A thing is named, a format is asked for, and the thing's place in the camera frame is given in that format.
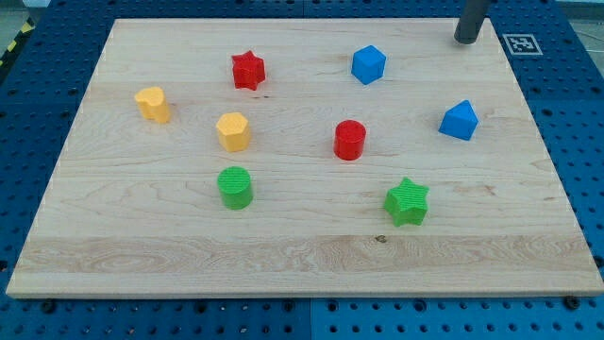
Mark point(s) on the green cylinder block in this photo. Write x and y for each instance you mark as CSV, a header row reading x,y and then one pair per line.
x,y
235,187

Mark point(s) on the yellow hexagon block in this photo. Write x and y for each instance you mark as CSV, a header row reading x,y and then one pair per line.
x,y
234,132

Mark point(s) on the green star block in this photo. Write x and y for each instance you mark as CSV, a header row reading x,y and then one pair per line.
x,y
407,203

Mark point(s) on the yellow heart block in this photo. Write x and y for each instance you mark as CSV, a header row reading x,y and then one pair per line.
x,y
153,105

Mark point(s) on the blue triangular prism block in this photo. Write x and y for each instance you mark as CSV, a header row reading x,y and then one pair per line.
x,y
460,121

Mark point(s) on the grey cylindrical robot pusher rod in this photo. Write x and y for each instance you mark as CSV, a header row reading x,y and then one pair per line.
x,y
470,22

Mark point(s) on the blue cube block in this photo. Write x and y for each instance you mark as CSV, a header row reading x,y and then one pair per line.
x,y
368,64

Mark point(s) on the light wooden board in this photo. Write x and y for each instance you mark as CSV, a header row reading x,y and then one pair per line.
x,y
133,210

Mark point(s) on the red star block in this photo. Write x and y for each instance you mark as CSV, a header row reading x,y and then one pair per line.
x,y
248,71

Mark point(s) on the red cylinder block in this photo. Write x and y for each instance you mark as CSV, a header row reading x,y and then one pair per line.
x,y
349,140

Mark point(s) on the white fiducial marker tag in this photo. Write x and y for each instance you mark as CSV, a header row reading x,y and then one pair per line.
x,y
521,44

